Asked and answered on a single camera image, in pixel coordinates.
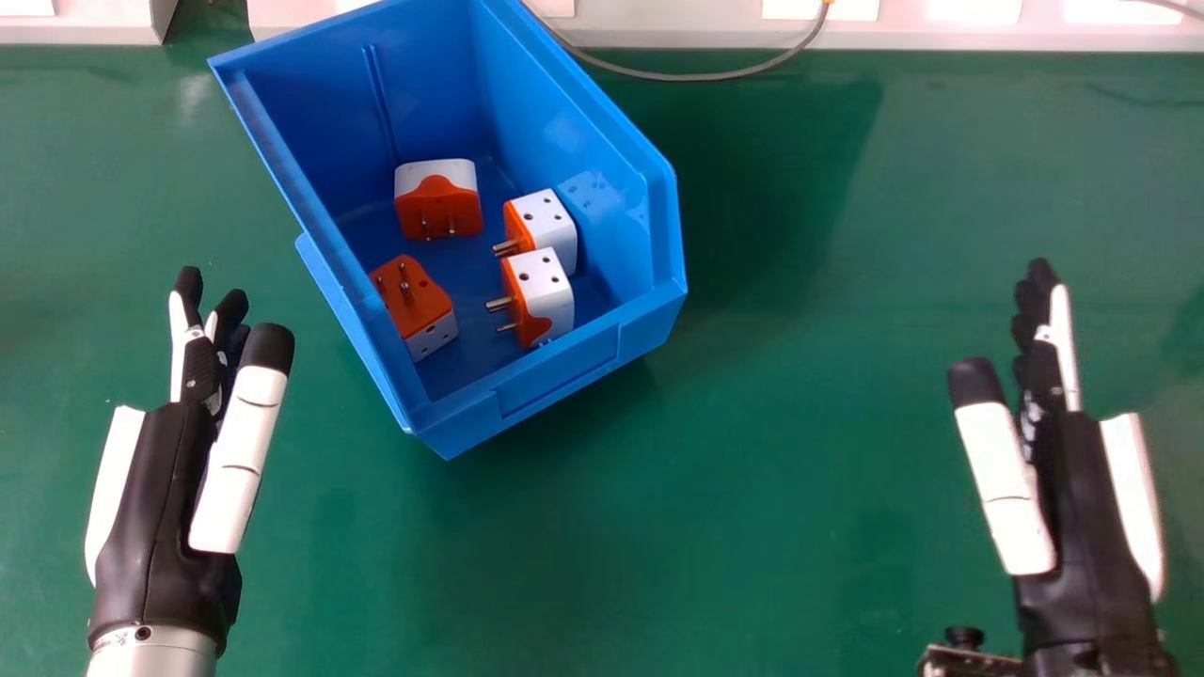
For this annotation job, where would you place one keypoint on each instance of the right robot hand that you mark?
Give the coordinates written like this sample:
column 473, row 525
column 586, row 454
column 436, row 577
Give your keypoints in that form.
column 1082, row 527

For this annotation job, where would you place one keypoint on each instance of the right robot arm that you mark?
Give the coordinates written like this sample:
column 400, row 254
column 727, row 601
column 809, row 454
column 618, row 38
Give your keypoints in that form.
column 969, row 658

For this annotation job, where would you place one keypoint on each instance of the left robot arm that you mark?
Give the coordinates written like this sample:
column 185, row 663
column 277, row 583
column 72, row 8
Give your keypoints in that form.
column 150, row 656

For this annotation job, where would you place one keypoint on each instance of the blue plastic bin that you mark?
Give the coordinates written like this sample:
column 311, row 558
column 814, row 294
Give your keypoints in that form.
column 470, row 188

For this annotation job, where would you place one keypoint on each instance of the white-and-orange plug adapter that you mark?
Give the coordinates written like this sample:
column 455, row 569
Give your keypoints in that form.
column 543, row 228
column 414, row 306
column 437, row 199
column 536, row 298

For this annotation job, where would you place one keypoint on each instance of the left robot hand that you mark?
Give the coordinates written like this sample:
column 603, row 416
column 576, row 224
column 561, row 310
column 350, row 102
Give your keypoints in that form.
column 160, row 527

